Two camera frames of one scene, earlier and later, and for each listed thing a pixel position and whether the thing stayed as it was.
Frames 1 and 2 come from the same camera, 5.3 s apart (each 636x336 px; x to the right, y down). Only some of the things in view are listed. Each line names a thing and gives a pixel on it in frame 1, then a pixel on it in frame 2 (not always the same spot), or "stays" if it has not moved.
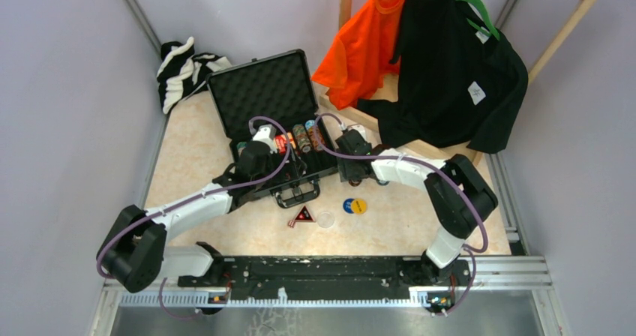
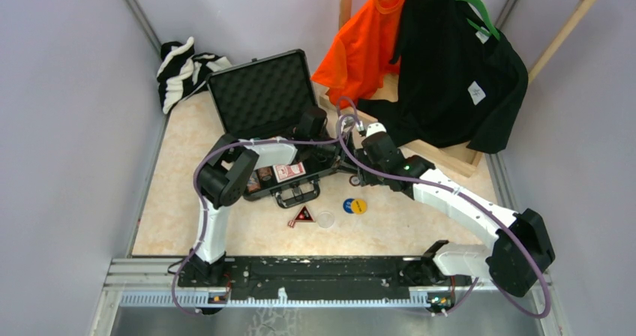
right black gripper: (346, 172) -> (367, 179)
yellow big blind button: (358, 205) stays
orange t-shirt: (361, 56) stays
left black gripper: (273, 154) -> (336, 156)
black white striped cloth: (181, 72) stays
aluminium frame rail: (493, 282) stays
